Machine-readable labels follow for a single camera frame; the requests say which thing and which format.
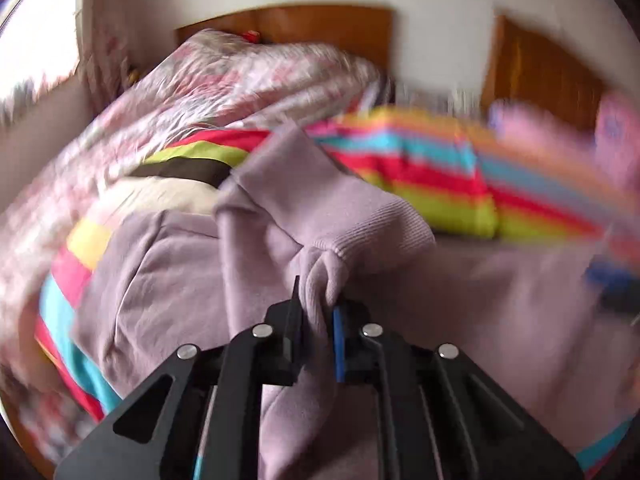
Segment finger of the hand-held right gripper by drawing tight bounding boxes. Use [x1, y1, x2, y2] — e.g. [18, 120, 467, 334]
[585, 259, 640, 317]

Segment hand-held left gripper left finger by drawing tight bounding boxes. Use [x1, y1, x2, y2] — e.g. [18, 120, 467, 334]
[54, 275, 306, 480]

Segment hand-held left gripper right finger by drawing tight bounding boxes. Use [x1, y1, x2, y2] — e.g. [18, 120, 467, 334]
[332, 300, 586, 480]

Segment lilac pants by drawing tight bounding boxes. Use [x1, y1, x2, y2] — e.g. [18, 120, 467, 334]
[72, 125, 636, 480]

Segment folded pink floral quilt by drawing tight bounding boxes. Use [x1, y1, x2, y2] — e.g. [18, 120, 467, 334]
[490, 89, 640, 193]

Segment striped bed sheet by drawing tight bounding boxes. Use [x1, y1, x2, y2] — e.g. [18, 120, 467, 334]
[35, 107, 640, 480]

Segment large wooden headboard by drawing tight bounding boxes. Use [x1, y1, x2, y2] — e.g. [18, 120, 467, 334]
[482, 15, 608, 131]

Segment plaid blanket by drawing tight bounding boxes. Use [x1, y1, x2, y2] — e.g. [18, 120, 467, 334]
[0, 355, 103, 466]

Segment floral quilt in plastic cover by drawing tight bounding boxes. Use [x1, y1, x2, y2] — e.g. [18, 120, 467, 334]
[0, 29, 388, 281]

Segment small wooden headboard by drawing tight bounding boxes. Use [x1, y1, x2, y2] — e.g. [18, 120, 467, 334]
[175, 6, 393, 73]

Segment floral curtain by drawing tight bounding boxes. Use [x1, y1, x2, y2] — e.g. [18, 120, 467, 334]
[80, 0, 138, 106]

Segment window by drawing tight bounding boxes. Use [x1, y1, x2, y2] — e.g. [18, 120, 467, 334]
[0, 0, 83, 108]

